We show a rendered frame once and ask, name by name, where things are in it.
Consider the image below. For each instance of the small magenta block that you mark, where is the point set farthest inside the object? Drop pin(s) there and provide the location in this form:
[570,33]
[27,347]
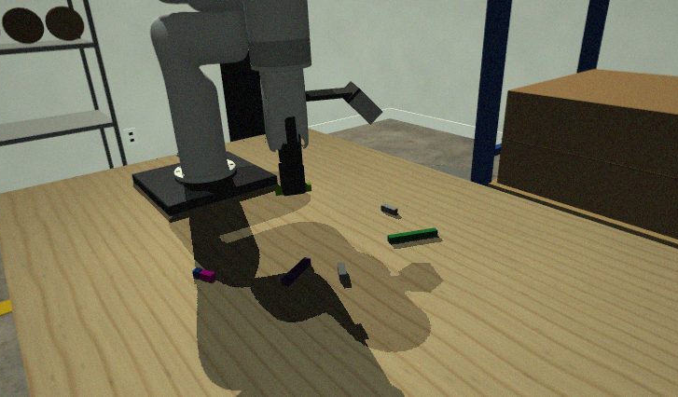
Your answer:
[207,275]

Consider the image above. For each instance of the purple rod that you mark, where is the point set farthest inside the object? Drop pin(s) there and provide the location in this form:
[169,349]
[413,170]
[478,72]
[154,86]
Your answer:
[296,271]

